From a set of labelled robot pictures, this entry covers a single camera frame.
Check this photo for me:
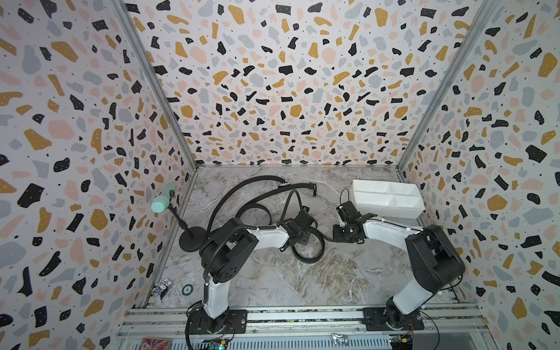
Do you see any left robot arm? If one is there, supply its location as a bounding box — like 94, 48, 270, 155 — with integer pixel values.
200, 208, 325, 320

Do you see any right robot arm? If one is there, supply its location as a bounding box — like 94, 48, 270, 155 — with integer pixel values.
332, 201, 465, 316

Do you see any white divided storage box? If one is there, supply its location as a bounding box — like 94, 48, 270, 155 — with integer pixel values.
350, 179, 425, 220

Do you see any small tape roll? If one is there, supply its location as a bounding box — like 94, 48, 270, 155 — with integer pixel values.
182, 284, 194, 296

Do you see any long black belt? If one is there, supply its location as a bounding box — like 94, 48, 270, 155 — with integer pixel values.
236, 182, 317, 219
206, 175, 290, 235

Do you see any black microphone stand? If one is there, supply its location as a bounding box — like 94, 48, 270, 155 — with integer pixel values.
168, 203, 208, 252

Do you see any crumpled foil wrapper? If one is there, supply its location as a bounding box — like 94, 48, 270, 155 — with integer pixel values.
330, 333, 349, 347

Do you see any green foam microphone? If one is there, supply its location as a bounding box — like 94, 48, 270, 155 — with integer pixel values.
150, 182, 177, 214

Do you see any pink printed card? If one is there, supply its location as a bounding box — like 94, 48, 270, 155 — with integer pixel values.
137, 337, 172, 350

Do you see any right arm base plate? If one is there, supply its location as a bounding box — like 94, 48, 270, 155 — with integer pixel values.
362, 301, 424, 331

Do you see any black corrugated cable conduit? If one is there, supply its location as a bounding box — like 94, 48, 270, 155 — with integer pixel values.
200, 225, 248, 307

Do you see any aluminium rail frame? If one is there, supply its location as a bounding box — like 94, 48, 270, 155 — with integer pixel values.
116, 303, 497, 349

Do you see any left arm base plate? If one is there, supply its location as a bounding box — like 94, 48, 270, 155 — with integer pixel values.
185, 308, 248, 335

